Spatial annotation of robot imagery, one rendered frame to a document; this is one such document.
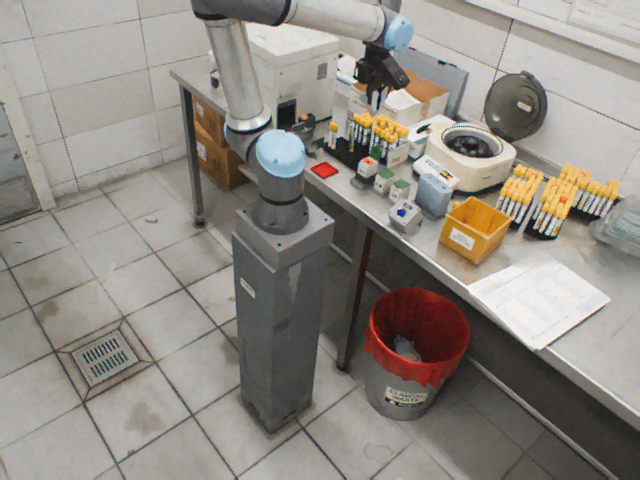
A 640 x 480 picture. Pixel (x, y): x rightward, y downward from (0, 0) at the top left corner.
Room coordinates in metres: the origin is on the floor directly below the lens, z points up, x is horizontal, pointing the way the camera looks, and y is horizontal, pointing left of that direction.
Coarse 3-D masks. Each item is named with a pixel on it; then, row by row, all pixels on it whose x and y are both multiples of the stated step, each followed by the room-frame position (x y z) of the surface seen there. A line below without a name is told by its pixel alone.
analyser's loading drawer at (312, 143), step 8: (280, 120) 1.63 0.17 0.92; (288, 120) 1.63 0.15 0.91; (280, 128) 1.58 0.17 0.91; (288, 128) 1.58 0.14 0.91; (296, 128) 1.55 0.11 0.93; (304, 128) 1.57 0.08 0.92; (312, 128) 1.54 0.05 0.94; (296, 136) 1.52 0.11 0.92; (304, 136) 1.52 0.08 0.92; (312, 136) 1.54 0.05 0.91; (304, 144) 1.48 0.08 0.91; (312, 144) 1.47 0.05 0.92; (320, 144) 1.50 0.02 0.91
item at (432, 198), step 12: (420, 180) 1.26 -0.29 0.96; (432, 180) 1.25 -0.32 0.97; (420, 192) 1.25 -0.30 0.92; (432, 192) 1.22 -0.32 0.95; (444, 192) 1.19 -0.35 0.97; (420, 204) 1.24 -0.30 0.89; (432, 204) 1.21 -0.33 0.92; (444, 204) 1.20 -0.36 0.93; (432, 216) 1.19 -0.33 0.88; (444, 216) 1.21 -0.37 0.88
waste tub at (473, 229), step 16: (464, 208) 1.16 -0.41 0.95; (480, 208) 1.16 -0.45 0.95; (448, 224) 1.08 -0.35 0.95; (464, 224) 1.05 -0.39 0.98; (480, 224) 1.15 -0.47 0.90; (496, 224) 1.12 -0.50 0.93; (448, 240) 1.07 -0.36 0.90; (464, 240) 1.04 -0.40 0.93; (480, 240) 1.01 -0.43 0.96; (496, 240) 1.06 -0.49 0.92; (464, 256) 1.03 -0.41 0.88; (480, 256) 1.00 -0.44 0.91
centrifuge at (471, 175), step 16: (448, 128) 1.53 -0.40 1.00; (464, 128) 1.55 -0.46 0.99; (480, 128) 1.56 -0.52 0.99; (432, 144) 1.45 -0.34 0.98; (496, 144) 1.48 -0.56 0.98; (432, 160) 1.43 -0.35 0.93; (448, 160) 1.38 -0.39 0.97; (464, 160) 1.35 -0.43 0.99; (480, 160) 1.36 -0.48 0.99; (496, 160) 1.37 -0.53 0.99; (512, 160) 1.40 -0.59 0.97; (464, 176) 1.33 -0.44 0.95; (480, 176) 1.33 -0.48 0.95; (496, 176) 1.37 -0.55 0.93; (464, 192) 1.32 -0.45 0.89; (480, 192) 1.34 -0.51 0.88
